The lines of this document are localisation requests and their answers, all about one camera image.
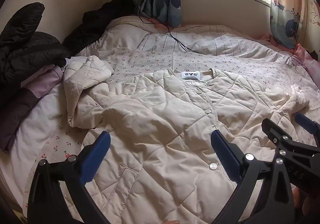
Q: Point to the cherry print sheet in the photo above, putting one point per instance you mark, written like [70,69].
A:
[155,63]

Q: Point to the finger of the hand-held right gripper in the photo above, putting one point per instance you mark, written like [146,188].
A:
[272,130]
[306,122]

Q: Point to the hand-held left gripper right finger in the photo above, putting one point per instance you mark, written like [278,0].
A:
[225,154]

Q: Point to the pink and blue whale curtain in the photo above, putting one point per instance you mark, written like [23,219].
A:
[285,13]

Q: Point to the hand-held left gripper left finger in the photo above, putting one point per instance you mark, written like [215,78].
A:
[96,154]

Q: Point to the black puffer jacket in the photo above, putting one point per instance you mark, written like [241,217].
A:
[25,51]

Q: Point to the striped white duvet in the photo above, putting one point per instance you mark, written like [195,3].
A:
[200,41]

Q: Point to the cream quilted jacket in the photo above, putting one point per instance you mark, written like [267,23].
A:
[162,126]

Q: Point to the tree wall sticker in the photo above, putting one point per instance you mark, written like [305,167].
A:
[313,11]

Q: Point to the pink floral bedding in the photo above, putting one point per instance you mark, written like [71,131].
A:
[306,61]

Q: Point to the black clothing pile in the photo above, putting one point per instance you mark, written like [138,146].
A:
[100,21]

